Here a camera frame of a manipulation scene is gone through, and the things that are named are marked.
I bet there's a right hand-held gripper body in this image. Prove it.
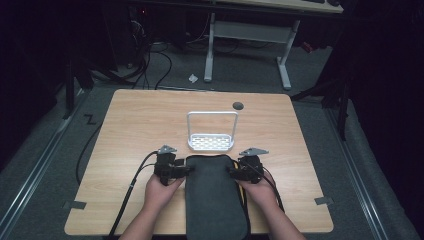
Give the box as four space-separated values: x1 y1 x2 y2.
237 147 270 185

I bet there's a person's right hand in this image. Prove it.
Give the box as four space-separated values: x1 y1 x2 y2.
238 169 279 211

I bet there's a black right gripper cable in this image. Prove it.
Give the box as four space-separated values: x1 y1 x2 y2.
248 161 286 213

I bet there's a person's left hand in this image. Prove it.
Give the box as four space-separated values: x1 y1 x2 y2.
143 173 186 214

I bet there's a metal floor rail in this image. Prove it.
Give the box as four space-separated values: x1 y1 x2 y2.
324 108 389 240
0 96 84 234

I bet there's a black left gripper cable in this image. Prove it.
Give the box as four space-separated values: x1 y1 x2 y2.
107 150 160 240

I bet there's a bundle of black cables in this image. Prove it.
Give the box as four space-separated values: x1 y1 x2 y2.
126 39 174 90

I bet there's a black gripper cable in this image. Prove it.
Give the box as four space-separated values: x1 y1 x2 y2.
107 150 160 240
248 161 286 213

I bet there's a black metal stand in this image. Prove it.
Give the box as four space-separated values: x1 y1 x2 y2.
63 59 94 120
289 76 351 141

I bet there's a white metal rack with handle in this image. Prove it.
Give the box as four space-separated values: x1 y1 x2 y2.
186 110 240 153

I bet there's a white-legged wooden desk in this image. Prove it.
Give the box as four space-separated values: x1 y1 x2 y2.
133 0 344 91

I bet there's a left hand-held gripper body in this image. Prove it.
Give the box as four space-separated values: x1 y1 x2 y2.
153 144 178 186

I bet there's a dark grey cloth black trim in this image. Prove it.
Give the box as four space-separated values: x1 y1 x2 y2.
184 153 252 240

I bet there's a black floor cable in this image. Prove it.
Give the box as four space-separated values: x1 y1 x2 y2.
75 123 103 186

